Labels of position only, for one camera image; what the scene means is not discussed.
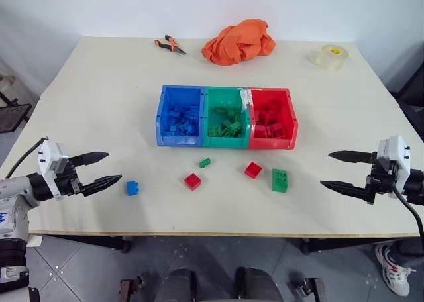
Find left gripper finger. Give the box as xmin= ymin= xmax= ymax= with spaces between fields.
xmin=70 ymin=151 xmax=110 ymax=168
xmin=80 ymin=174 xmax=123 ymax=198

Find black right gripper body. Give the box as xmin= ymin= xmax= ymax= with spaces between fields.
xmin=364 ymin=152 xmax=399 ymax=206

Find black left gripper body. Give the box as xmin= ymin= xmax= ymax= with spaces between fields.
xmin=52 ymin=156 xmax=85 ymax=197

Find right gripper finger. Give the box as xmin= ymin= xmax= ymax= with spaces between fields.
xmin=327 ymin=150 xmax=378 ymax=165
xmin=319 ymin=179 xmax=369 ymax=203

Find large green toy brick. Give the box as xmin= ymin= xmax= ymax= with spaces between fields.
xmin=271 ymin=168 xmax=290 ymax=193

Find red plastic bin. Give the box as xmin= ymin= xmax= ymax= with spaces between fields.
xmin=247 ymin=87 xmax=299 ymax=150

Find grey trouser leg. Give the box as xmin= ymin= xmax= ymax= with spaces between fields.
xmin=390 ymin=238 xmax=424 ymax=270

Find blue plastic bin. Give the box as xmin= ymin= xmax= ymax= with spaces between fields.
xmin=154 ymin=84 xmax=205 ymax=148

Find black metal stand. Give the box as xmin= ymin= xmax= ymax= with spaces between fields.
xmin=0 ymin=72 xmax=33 ymax=134

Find white and red sneaker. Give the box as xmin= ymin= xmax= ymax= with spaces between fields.
xmin=374 ymin=243 xmax=417 ymax=297

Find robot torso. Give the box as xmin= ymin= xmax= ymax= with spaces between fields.
xmin=0 ymin=237 xmax=41 ymax=302

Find clear packing tape roll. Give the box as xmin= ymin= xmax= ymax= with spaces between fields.
xmin=313 ymin=44 xmax=349 ymax=72

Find green plastic bin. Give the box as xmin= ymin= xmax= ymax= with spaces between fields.
xmin=201 ymin=86 xmax=253 ymax=149

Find white tape patch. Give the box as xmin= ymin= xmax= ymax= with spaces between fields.
xmin=238 ymin=87 xmax=254 ymax=115

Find dark rounded shape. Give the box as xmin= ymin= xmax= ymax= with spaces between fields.
xmin=154 ymin=268 xmax=199 ymax=302
xmin=235 ymin=266 xmax=283 ymax=302

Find crumpled orange cloth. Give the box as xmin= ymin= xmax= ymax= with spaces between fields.
xmin=201 ymin=17 xmax=277 ymax=66

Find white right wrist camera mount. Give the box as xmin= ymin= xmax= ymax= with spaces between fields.
xmin=377 ymin=135 xmax=413 ymax=199

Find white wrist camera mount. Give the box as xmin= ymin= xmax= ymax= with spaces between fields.
xmin=37 ymin=138 xmax=70 ymax=201
xmin=377 ymin=135 xmax=413 ymax=199

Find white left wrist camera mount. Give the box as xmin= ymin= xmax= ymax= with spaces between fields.
xmin=37 ymin=138 xmax=70 ymax=201

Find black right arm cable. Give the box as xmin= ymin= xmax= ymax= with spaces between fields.
xmin=392 ymin=185 xmax=424 ymax=252

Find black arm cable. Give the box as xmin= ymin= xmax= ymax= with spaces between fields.
xmin=392 ymin=185 xmax=424 ymax=252
xmin=4 ymin=136 xmax=50 ymax=180

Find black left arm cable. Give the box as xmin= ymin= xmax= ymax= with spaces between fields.
xmin=4 ymin=136 xmax=50 ymax=180

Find black table frame bar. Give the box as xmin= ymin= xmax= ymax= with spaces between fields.
xmin=299 ymin=237 xmax=421 ymax=256

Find brown caster bracket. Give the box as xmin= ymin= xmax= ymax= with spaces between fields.
xmin=290 ymin=276 xmax=327 ymax=302
xmin=119 ymin=272 xmax=149 ymax=302

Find orange-handled pliers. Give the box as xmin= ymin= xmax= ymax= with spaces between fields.
xmin=152 ymin=34 xmax=187 ymax=56

